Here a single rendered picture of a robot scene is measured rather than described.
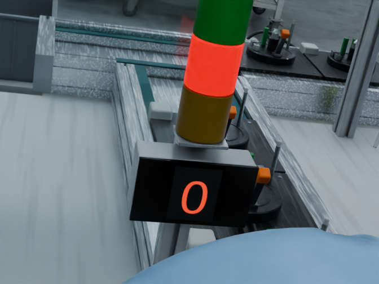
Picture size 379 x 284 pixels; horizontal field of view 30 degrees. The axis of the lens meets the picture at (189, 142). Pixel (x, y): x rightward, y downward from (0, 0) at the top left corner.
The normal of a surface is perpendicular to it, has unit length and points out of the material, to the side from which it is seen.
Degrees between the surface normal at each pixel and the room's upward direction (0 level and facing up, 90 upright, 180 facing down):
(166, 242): 90
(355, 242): 4
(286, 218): 0
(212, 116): 90
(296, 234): 14
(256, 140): 0
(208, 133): 90
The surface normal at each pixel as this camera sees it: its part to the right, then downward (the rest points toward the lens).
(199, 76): -0.50, 0.29
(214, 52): -0.14, 0.40
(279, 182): 0.17, -0.90
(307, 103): 0.15, 0.44
